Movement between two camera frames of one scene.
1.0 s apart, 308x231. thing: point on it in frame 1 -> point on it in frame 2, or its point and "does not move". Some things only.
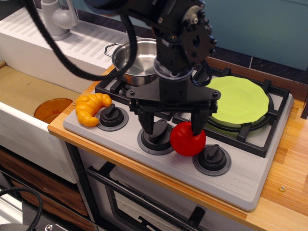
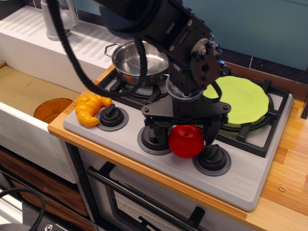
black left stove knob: (112, 119) does not move
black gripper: (178, 96) -> (181, 111)
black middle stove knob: (159, 143) does not move
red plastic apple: (184, 142) does not move
